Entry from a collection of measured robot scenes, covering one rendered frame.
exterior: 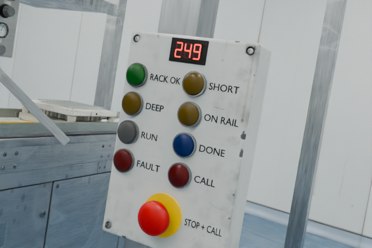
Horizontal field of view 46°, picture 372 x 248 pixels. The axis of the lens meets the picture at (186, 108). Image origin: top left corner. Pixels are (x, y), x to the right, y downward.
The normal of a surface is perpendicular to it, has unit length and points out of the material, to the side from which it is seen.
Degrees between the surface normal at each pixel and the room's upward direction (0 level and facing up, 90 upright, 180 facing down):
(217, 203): 90
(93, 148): 90
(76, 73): 90
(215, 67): 90
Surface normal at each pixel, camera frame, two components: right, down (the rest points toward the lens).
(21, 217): 0.88, 0.17
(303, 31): -0.53, -0.04
